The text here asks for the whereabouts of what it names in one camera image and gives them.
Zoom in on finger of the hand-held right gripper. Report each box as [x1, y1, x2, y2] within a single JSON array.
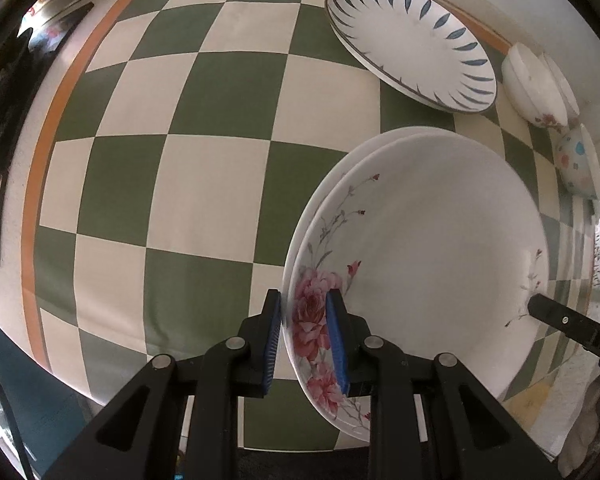
[[527, 294, 600, 361]]

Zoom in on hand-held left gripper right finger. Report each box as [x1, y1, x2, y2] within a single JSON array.
[[325, 287, 563, 480]]

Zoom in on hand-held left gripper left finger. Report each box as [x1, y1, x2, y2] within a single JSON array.
[[45, 289, 283, 480]]

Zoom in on white bowl with coloured dots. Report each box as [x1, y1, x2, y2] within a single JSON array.
[[554, 124, 600, 200]]

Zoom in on white bowl with pink flowers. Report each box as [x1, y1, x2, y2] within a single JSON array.
[[501, 42, 571, 129], [542, 52, 581, 120]]

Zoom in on white plate with blue leaves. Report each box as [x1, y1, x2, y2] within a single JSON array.
[[325, 0, 497, 114]]

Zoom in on green and white checkered tablecloth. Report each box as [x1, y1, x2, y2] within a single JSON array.
[[20, 0, 597, 453]]

